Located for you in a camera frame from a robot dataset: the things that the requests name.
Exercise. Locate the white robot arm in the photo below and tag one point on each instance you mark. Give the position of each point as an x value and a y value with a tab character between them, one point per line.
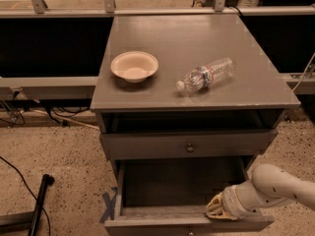
269	186

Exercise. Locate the grey top drawer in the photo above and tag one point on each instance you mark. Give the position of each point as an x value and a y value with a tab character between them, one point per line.
186	144

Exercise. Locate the black metal stand leg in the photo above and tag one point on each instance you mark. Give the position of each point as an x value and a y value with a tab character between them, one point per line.
27	220

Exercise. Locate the metal railing frame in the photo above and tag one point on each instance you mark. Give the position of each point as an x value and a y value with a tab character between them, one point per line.
76	87

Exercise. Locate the grey wooden drawer cabinet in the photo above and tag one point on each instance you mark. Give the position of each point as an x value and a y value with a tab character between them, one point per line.
253	98

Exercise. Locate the blue tape cross mark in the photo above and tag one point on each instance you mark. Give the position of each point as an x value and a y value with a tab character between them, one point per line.
109	205

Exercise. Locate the grey drawer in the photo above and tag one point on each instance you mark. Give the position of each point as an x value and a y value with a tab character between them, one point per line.
186	144
168	197

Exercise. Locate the white paper bowl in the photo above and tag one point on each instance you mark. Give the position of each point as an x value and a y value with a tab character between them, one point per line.
134	66

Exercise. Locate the clear plastic water bottle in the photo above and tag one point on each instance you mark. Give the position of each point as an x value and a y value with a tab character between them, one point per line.
204	76

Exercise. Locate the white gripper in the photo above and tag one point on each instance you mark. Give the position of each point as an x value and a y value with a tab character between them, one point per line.
231	199

